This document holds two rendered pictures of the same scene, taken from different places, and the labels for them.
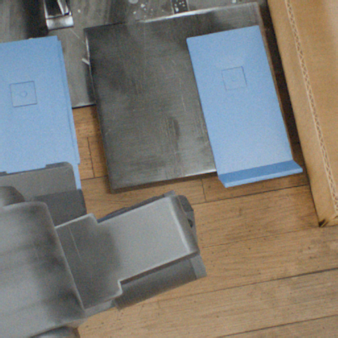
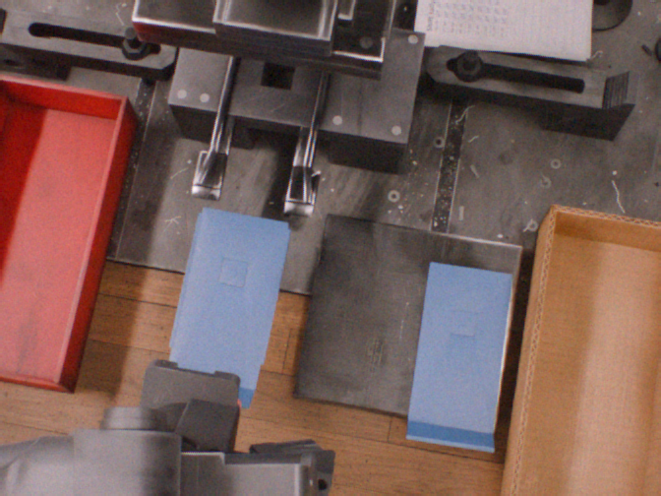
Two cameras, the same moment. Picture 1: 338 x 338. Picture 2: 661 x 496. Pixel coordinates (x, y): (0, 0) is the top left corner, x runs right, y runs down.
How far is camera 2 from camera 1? 26 cm
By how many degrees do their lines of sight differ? 8
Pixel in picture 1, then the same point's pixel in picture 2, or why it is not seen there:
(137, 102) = (353, 312)
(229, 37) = (475, 278)
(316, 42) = (570, 313)
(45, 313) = not seen: outside the picture
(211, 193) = (396, 435)
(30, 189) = (191, 390)
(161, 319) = not seen: outside the picture
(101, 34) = (344, 226)
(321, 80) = (561, 356)
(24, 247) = (143, 473)
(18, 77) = (234, 253)
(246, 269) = not seen: outside the picture
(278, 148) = (482, 415)
